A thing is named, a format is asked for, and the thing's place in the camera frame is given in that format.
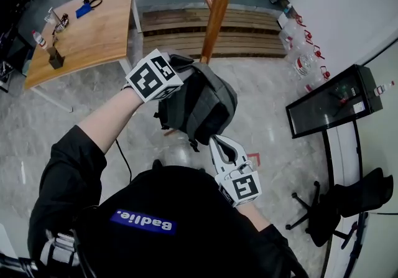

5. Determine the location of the wooden slatted platform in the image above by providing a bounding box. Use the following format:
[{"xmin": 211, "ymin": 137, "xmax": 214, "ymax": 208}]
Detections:
[{"xmin": 141, "ymin": 7, "xmax": 287, "ymax": 59}]

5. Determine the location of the clear water bottle red label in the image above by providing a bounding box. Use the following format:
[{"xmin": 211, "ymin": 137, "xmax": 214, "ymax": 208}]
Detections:
[{"xmin": 31, "ymin": 30, "xmax": 48, "ymax": 50}]

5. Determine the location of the black floor cable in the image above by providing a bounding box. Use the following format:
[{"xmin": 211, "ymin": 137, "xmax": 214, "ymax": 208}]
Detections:
[{"xmin": 114, "ymin": 139, "xmax": 133, "ymax": 183}]

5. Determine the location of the person's black shirt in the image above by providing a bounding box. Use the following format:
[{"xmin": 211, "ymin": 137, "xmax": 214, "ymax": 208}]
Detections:
[{"xmin": 27, "ymin": 124, "xmax": 309, "ymax": 278}]

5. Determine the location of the black office chair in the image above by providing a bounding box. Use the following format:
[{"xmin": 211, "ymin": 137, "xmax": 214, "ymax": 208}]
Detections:
[{"xmin": 285, "ymin": 167, "xmax": 394, "ymax": 248}]

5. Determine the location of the black flat screen monitor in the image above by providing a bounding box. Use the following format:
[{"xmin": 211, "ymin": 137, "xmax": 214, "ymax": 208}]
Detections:
[{"xmin": 285, "ymin": 63, "xmax": 384, "ymax": 140}]

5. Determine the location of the grey strap mount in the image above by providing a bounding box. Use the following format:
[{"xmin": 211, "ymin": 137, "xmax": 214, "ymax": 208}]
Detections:
[{"xmin": 39, "ymin": 229, "xmax": 81, "ymax": 267}]

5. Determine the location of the grey backpack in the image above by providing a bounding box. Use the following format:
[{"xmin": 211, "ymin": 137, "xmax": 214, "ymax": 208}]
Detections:
[{"xmin": 153, "ymin": 53, "xmax": 239, "ymax": 153}]

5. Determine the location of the wooden coat rack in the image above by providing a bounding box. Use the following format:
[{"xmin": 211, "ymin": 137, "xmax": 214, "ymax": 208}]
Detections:
[{"xmin": 163, "ymin": 0, "xmax": 244, "ymax": 137}]

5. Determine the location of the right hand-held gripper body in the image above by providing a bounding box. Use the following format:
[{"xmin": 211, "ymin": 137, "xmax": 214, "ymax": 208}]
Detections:
[{"xmin": 214, "ymin": 160, "xmax": 262, "ymax": 208}]

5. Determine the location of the person's right forearm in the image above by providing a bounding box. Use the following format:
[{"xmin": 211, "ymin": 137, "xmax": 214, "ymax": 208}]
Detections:
[{"xmin": 240, "ymin": 203, "xmax": 272, "ymax": 233}]

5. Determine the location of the black box holder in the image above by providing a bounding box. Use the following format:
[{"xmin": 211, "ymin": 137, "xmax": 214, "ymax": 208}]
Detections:
[{"xmin": 46, "ymin": 45, "xmax": 67, "ymax": 70}]

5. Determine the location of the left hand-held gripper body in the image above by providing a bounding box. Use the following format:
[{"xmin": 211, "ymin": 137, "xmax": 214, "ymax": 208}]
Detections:
[{"xmin": 124, "ymin": 49, "xmax": 193, "ymax": 103}]

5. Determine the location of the row of clear water jugs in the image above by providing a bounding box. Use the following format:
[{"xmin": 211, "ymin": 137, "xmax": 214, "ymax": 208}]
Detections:
[{"xmin": 277, "ymin": 4, "xmax": 333, "ymax": 98}]

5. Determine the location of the person's left forearm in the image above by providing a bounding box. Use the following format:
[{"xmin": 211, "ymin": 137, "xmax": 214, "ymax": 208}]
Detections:
[{"xmin": 76, "ymin": 85, "xmax": 146, "ymax": 155}]

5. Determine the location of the wooden table with white legs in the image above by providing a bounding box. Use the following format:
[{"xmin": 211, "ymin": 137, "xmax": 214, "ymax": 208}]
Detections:
[{"xmin": 24, "ymin": 0, "xmax": 143, "ymax": 113}]

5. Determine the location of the clear glass cup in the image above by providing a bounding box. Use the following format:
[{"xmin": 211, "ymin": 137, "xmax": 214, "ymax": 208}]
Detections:
[{"xmin": 44, "ymin": 7, "xmax": 60, "ymax": 25}]

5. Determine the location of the small clear bottle red cap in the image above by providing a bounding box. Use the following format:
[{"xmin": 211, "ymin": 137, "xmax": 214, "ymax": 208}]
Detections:
[{"xmin": 373, "ymin": 80, "xmax": 396, "ymax": 97}]

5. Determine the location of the blue cloth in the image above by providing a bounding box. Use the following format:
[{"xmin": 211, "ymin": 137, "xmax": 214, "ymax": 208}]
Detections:
[{"xmin": 75, "ymin": 2, "xmax": 95, "ymax": 20}]

